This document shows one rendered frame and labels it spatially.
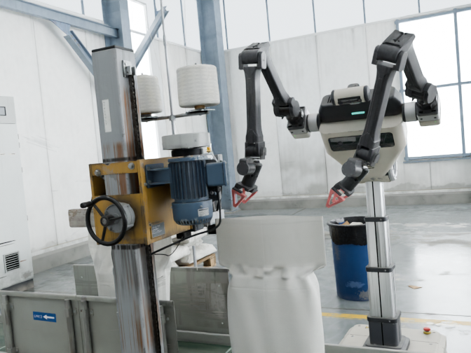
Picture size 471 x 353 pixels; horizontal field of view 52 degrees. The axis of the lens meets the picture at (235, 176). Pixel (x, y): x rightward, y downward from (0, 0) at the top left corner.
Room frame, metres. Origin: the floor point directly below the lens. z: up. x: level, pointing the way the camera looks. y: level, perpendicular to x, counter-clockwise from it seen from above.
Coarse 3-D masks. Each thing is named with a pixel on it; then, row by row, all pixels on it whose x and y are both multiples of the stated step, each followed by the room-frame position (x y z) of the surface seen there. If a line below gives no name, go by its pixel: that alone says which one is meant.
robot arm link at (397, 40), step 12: (396, 36) 1.71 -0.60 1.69; (408, 36) 1.69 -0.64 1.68; (384, 48) 1.69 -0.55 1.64; (396, 48) 1.67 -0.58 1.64; (408, 48) 1.70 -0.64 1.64; (384, 60) 1.71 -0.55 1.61; (396, 60) 1.67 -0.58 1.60; (408, 60) 1.78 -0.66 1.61; (408, 72) 1.85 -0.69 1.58; (420, 72) 1.88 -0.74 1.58; (408, 84) 1.95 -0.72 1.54; (420, 84) 1.92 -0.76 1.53; (432, 84) 1.97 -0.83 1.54; (408, 96) 2.02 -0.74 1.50; (432, 96) 1.98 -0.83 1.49
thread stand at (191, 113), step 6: (162, 0) 2.00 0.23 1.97; (162, 6) 2.00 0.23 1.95; (162, 12) 2.00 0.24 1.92; (162, 18) 2.00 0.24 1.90; (162, 24) 2.00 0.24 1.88; (168, 66) 2.00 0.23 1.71; (168, 72) 2.00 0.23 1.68; (168, 78) 2.00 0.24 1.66; (168, 84) 2.00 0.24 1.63; (168, 90) 2.00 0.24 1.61; (198, 108) 1.94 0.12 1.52; (144, 114) 2.04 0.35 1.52; (150, 114) 2.05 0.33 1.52; (180, 114) 1.98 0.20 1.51; (186, 114) 1.97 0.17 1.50; (192, 114) 1.96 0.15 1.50; (198, 114) 1.95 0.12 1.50; (204, 114) 1.94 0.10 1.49; (144, 120) 2.06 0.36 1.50; (150, 120) 2.05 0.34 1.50; (174, 120) 2.00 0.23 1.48; (174, 126) 2.00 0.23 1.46; (174, 132) 2.00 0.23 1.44
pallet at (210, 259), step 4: (208, 256) 5.58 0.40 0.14; (212, 256) 5.68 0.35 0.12; (200, 260) 5.43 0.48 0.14; (204, 260) 5.47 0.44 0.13; (208, 260) 5.62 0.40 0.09; (212, 260) 5.66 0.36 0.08; (192, 264) 5.26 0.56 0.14; (204, 264) 5.64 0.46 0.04; (208, 264) 5.62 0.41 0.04; (212, 264) 5.65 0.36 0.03
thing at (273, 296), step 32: (224, 224) 2.10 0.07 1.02; (256, 224) 1.99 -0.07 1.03; (288, 224) 1.95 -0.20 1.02; (320, 224) 1.93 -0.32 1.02; (224, 256) 2.11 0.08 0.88; (256, 256) 2.00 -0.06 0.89; (288, 256) 1.95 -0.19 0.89; (320, 256) 1.93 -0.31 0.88; (256, 288) 1.98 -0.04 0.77; (288, 288) 1.91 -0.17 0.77; (256, 320) 1.97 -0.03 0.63; (288, 320) 1.91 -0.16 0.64; (320, 320) 1.94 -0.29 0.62; (256, 352) 1.97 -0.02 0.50; (288, 352) 1.92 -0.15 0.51; (320, 352) 1.92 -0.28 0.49
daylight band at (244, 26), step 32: (64, 0) 7.19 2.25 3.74; (96, 0) 7.83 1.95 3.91; (192, 0) 10.70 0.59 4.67; (224, 0) 10.91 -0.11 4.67; (256, 0) 10.59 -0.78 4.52; (288, 0) 10.29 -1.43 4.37; (320, 0) 10.00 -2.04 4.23; (352, 0) 9.73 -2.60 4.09; (384, 0) 9.47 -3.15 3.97; (416, 0) 9.23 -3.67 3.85; (448, 0) 9.00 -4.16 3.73; (160, 32) 9.42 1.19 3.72; (192, 32) 10.58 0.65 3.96; (224, 32) 10.94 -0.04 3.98; (256, 32) 10.62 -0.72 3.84; (288, 32) 10.31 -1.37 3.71
